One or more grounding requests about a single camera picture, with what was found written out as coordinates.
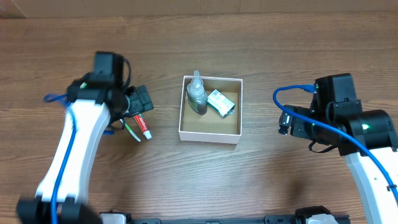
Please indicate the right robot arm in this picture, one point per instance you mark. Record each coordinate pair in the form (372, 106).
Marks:
(366, 139)

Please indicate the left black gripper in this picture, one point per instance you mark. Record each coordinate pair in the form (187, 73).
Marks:
(140, 101)

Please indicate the red green toothpaste tube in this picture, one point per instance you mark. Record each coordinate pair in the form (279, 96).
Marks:
(143, 126)

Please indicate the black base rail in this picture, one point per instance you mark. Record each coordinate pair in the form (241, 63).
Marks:
(199, 221)

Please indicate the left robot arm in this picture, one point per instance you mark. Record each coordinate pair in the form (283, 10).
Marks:
(92, 104)

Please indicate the white cardboard box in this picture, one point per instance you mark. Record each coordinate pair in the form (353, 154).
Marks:
(211, 127)

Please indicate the green white toothbrush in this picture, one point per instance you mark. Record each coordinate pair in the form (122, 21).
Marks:
(131, 132)

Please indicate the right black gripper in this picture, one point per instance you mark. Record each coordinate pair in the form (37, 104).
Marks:
(294, 123)

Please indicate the green white soap bar pack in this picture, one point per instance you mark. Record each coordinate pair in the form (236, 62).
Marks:
(221, 104)

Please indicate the blue disposable razor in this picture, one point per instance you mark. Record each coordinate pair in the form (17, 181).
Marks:
(108, 132)

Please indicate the clear soap pump bottle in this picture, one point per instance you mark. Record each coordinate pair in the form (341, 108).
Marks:
(196, 94)

